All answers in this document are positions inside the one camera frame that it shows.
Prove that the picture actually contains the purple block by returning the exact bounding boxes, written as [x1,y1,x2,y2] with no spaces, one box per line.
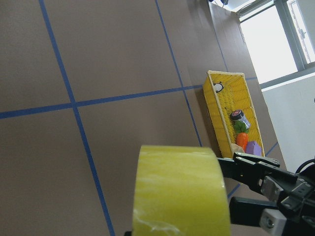
[245,141,262,156]

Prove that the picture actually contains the orange toy carrot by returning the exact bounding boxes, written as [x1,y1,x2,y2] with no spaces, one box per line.
[234,121,249,151]

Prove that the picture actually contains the toy croissant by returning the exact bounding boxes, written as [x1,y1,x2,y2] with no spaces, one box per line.
[231,143,245,153]

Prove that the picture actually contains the window frame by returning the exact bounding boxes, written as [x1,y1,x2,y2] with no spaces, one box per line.
[236,0,315,89]

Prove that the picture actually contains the yellow tape roll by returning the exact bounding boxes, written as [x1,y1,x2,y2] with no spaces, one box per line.
[131,145,231,236]

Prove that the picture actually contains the small black lidded jar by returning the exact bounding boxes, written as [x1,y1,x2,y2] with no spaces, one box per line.
[230,109,251,129]

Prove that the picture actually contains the toy panda figure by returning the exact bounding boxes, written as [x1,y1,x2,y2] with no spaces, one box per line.
[213,82,224,93]

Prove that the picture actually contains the yellow woven basket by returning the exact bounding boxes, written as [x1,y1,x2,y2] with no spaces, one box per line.
[202,70,265,158]

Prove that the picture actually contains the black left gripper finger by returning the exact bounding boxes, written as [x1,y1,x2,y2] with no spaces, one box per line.
[229,197,287,236]
[218,152,298,197]

